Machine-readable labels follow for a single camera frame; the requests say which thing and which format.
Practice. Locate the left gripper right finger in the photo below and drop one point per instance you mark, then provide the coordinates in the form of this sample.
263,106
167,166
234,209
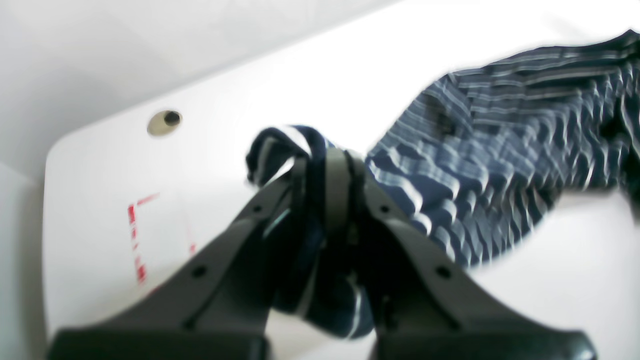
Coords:
425,307

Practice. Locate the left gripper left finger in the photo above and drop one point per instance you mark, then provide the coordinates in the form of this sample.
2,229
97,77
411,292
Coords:
217,305

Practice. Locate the black white striped t-shirt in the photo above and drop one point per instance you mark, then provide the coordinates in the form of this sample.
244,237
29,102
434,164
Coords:
481,155

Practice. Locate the red tape rectangle marking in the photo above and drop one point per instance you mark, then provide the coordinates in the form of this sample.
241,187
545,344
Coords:
162,239

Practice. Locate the right table cable grommet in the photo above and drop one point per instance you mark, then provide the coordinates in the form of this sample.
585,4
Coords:
164,123

